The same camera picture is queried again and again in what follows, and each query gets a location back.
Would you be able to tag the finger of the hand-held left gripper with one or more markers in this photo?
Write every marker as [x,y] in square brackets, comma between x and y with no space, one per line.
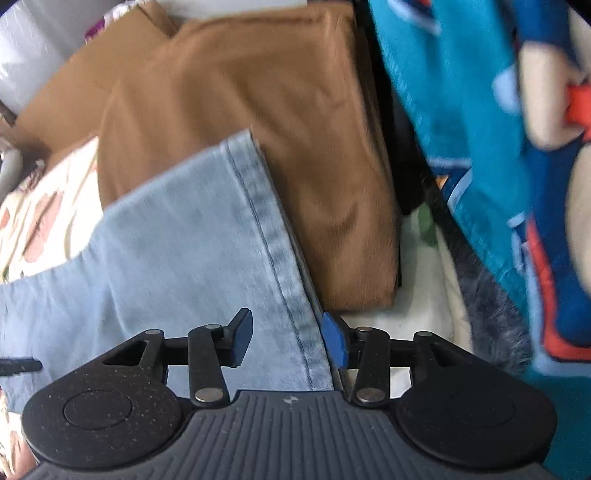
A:
[21,367]

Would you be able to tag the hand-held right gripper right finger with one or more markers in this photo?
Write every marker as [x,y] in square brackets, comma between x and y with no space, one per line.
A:
[336,341]

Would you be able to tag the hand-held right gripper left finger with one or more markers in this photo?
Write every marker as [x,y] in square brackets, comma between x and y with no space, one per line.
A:
[242,339]

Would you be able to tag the light blue denim jeans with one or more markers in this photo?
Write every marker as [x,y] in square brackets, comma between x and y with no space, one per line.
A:
[184,240]

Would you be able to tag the grey fluffy blanket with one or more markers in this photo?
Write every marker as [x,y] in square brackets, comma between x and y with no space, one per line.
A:
[498,323]

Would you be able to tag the folded brown cloth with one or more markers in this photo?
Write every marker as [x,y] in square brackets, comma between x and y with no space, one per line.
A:
[277,138]

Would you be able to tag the large cardboard sheet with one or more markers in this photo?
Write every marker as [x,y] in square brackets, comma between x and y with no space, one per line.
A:
[69,92]

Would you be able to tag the teal cartoon-print blanket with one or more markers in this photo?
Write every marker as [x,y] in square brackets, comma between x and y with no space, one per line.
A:
[461,92]

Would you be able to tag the purple and white packet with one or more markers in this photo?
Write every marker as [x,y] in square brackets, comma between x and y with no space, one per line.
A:
[108,18]

